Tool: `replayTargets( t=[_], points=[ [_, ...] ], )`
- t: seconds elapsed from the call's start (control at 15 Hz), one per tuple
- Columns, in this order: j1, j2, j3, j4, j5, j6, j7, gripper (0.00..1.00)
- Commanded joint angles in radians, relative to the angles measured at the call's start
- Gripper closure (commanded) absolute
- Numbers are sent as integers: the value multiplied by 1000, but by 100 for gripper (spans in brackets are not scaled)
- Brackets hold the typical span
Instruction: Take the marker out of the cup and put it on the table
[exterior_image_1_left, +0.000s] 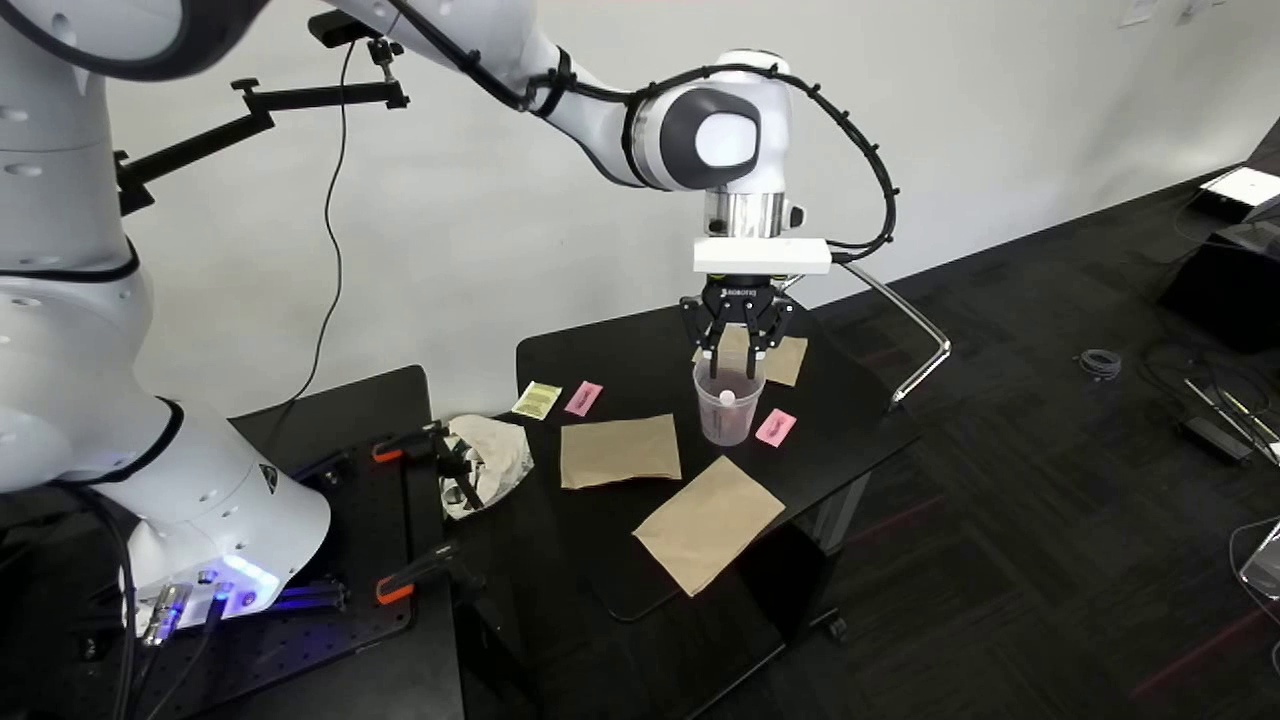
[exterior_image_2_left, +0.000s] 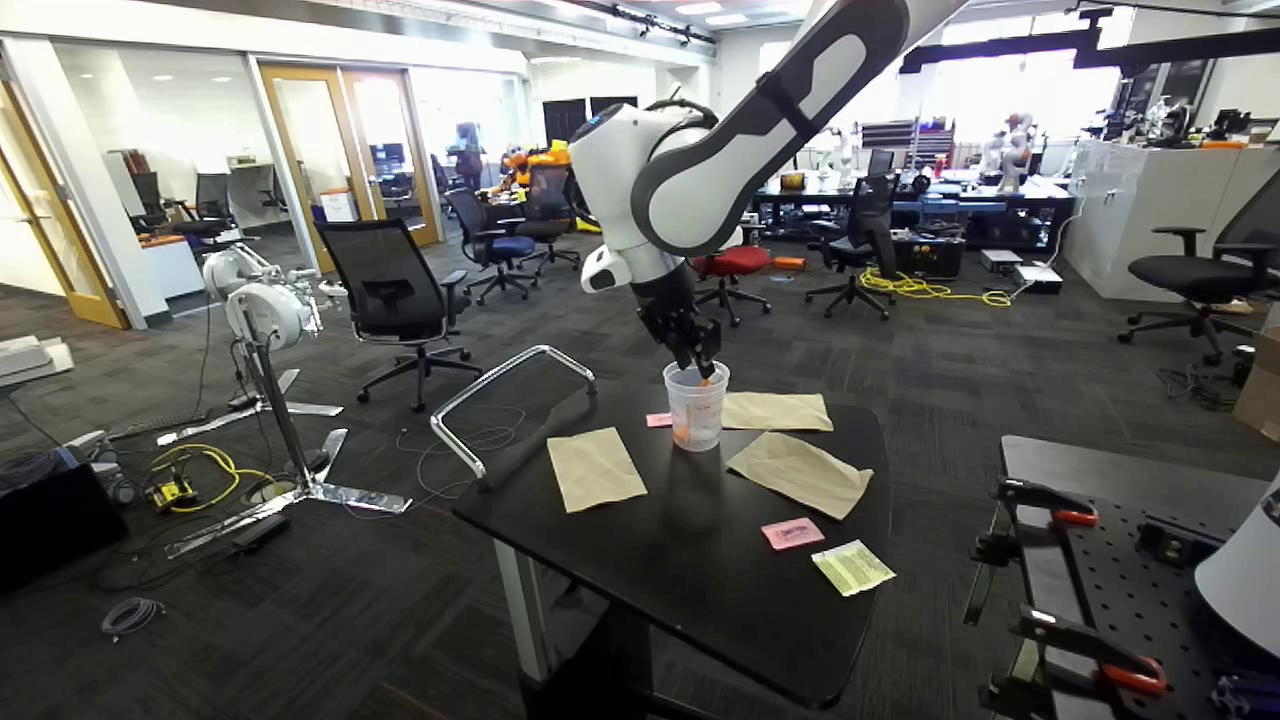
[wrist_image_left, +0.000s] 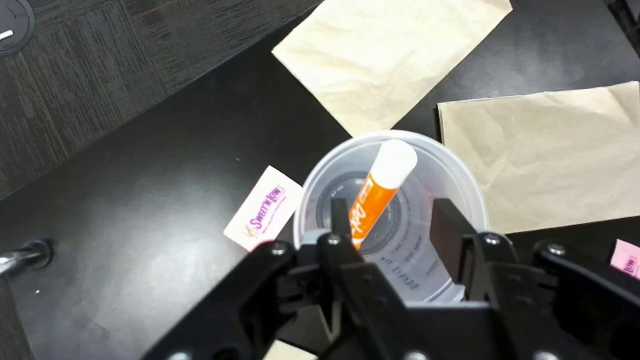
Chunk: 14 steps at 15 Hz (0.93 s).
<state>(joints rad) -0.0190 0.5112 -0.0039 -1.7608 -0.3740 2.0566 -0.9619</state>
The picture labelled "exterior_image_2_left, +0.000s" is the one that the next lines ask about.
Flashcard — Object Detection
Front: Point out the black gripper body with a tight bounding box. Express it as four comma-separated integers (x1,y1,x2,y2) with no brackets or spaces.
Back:
627,267,717,358

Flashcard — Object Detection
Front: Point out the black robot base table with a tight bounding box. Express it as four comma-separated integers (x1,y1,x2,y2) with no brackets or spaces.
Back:
975,427,1280,720

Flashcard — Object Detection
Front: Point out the clear plastic cup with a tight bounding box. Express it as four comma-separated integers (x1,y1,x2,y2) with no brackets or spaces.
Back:
658,358,736,462

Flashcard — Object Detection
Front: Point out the red office chair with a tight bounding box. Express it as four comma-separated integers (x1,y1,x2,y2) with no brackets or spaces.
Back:
687,240,781,331

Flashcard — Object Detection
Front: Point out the brown paper sheet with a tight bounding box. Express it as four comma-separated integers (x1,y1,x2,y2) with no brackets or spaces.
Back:
543,423,652,519
723,427,878,526
719,390,839,439

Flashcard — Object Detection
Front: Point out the blue office chair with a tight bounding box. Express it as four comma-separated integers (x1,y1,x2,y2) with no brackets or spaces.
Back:
440,187,547,314

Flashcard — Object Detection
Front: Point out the pink eraser left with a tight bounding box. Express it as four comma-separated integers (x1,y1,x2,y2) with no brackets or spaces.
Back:
757,511,832,555

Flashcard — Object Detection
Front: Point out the black table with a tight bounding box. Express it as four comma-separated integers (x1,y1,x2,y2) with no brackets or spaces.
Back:
447,380,901,720

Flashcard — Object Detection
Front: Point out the person in blue shirt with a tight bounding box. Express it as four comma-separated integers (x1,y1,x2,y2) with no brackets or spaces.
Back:
447,122,489,200

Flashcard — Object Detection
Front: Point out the yellow sticky note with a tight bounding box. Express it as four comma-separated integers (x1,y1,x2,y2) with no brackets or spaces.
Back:
806,538,901,606

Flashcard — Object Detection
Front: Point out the black mesh office chair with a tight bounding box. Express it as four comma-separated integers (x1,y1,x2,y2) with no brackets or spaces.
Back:
312,215,489,416

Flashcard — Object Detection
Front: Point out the long office desk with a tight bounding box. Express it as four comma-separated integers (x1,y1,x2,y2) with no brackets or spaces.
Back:
747,179,1079,261

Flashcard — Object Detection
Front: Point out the white cabinet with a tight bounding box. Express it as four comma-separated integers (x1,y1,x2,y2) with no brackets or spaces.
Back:
1060,137,1280,308

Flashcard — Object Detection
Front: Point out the black armrest office chair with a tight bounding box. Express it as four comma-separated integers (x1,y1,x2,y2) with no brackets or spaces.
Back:
1114,168,1280,368

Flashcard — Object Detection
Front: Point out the cardboard box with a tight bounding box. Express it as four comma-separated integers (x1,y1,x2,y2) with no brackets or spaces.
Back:
1228,300,1280,449

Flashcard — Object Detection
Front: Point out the black box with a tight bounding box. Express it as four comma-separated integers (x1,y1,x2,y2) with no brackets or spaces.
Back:
0,449,130,601

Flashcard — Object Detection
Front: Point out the yellow floor cable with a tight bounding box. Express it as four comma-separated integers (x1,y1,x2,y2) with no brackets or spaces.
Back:
850,265,1018,315

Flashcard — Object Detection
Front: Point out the black clamp with orange handle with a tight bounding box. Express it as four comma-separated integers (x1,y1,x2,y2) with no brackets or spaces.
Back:
1008,606,1180,709
997,475,1108,534

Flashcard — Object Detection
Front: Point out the yellow coiled cable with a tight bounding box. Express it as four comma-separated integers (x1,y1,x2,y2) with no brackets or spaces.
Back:
141,439,280,519

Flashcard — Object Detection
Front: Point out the grey coiled floor cable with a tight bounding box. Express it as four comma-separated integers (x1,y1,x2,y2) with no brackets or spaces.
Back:
97,591,172,648

